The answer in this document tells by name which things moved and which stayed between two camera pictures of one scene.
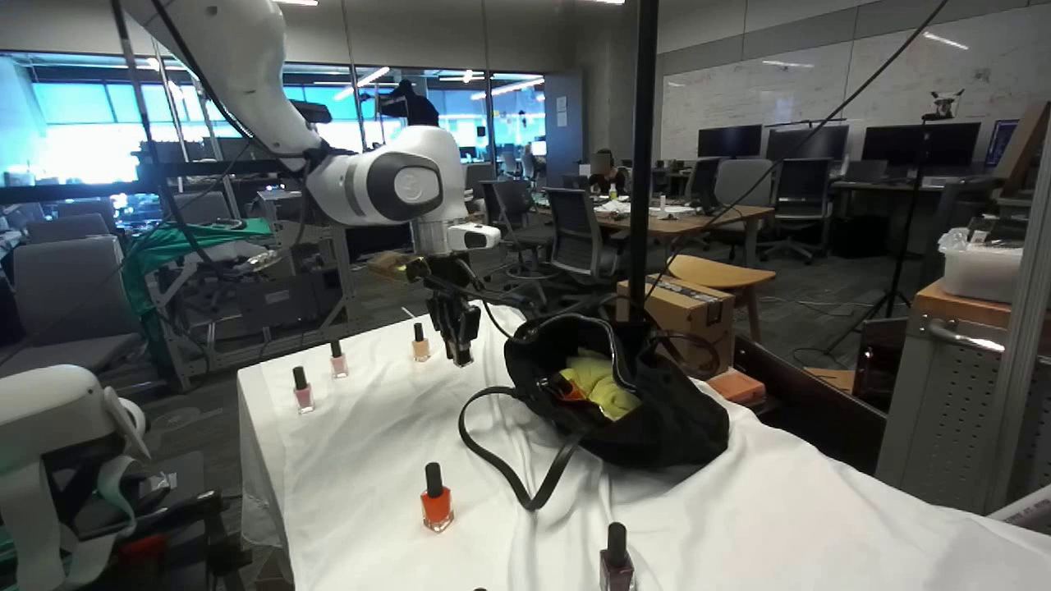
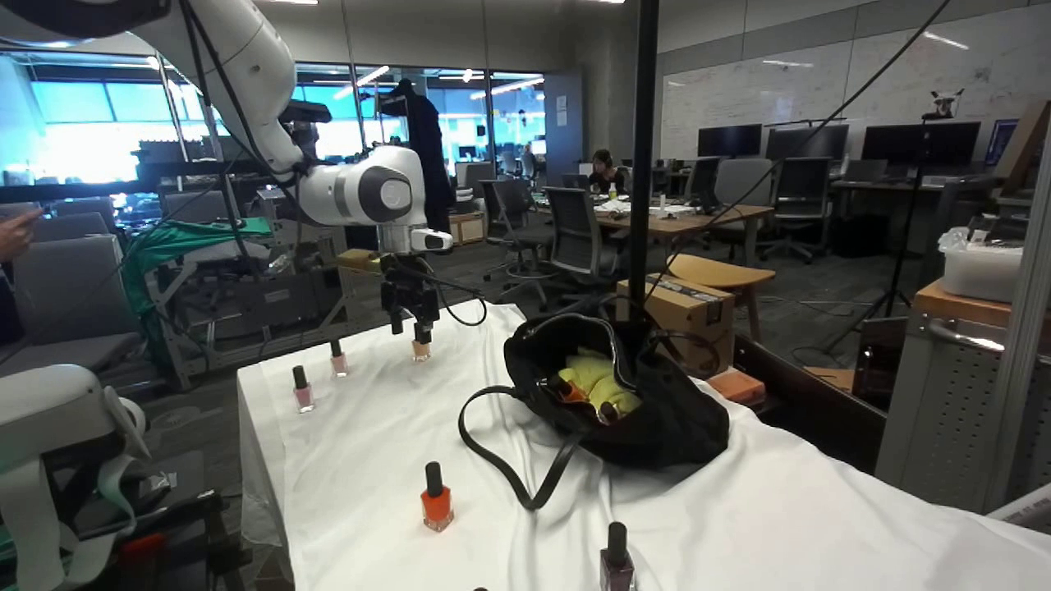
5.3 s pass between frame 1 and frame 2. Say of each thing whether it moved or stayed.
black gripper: moved
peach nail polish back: stayed
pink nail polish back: stayed
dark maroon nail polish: stayed
